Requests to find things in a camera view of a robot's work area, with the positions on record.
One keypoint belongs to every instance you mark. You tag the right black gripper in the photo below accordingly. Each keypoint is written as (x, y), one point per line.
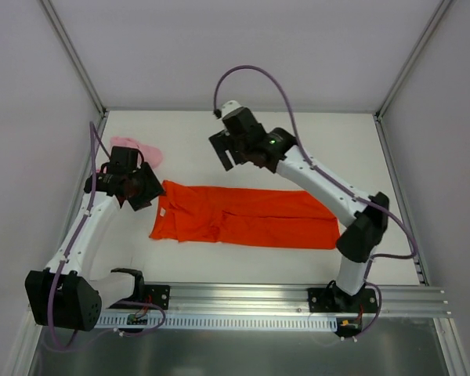
(222, 142)

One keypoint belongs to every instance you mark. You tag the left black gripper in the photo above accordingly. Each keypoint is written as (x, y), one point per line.
(146, 188)

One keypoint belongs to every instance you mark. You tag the orange t shirt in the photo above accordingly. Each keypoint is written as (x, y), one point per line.
(249, 217)

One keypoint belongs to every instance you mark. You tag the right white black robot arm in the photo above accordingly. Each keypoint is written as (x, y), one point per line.
(362, 215)

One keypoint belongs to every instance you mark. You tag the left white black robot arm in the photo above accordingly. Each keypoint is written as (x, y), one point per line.
(62, 295)

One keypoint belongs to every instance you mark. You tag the pink t shirt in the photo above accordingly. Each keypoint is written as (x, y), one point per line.
(150, 154)

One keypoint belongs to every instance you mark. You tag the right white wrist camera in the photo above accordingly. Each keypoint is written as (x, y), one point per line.
(230, 107)

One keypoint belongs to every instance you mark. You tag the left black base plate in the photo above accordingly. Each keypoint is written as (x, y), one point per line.
(157, 294)

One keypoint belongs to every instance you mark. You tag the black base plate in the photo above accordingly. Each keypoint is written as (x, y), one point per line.
(334, 300)
(157, 294)

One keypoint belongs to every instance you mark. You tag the aluminium mounting rail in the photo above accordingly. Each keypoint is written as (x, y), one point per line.
(292, 299)

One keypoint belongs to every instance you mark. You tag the right aluminium frame post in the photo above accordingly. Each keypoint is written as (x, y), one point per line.
(423, 40)

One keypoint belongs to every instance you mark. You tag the aluminium frame post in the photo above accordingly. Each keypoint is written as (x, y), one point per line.
(423, 40)
(64, 38)

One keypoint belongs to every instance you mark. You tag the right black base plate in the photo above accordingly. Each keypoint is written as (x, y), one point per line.
(334, 300)

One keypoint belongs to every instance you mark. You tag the white slotted cable duct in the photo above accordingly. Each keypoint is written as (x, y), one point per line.
(222, 322)

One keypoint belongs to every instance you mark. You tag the left aluminium frame post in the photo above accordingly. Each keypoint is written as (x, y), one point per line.
(64, 38)

